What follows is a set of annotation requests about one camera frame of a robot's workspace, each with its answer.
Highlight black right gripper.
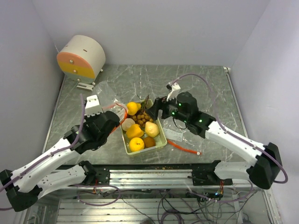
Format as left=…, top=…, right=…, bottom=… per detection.
left=145, top=91, right=189, bottom=123

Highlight pale cream pear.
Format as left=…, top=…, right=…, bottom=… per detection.
left=145, top=121, right=160, bottom=138

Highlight yellow pear top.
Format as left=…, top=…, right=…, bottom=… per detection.
left=127, top=101, right=142, bottom=116

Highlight yellow pear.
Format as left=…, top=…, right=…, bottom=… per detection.
left=126, top=124, right=144, bottom=139
left=127, top=101, right=142, bottom=116

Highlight yellow orange fruit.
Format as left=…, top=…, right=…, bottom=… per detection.
left=129, top=137, right=145, bottom=152

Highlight clear bag orange zipper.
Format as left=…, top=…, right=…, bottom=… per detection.
left=93, top=81, right=128, bottom=133

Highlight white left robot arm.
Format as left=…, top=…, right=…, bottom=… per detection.
left=0, top=111, right=120, bottom=212

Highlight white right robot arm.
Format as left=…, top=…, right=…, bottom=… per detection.
left=146, top=92, right=282, bottom=189

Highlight brown longan bunch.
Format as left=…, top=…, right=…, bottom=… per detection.
left=128, top=95, right=154, bottom=128

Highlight white halved mangosteen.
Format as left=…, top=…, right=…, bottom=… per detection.
left=121, top=118, right=135, bottom=132

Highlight brown kiwi fruit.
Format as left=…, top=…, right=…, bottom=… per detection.
left=143, top=136, right=156, bottom=148

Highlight pale green plastic basket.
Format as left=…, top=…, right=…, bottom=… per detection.
left=121, top=100, right=167, bottom=155

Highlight round white drawer cabinet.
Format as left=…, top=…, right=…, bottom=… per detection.
left=57, top=35, right=106, bottom=84

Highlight white corner clip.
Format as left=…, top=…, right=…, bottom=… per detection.
left=223, top=66, right=231, bottom=74

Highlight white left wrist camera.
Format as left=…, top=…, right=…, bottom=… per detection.
left=85, top=95, right=103, bottom=117

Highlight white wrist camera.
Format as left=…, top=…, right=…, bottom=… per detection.
left=85, top=95, right=103, bottom=117
left=166, top=83, right=181, bottom=101

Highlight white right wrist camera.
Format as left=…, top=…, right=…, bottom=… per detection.
left=166, top=83, right=181, bottom=101

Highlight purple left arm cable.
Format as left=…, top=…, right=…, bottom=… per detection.
left=0, top=93, right=85, bottom=194

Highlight small white metal bracket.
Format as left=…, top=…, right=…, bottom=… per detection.
left=77, top=82, right=94, bottom=92

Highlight aluminium extrusion frame rail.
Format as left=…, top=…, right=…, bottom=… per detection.
left=93, top=168, right=234, bottom=189

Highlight tangled cables under table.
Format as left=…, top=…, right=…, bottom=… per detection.
left=74, top=184, right=260, bottom=224

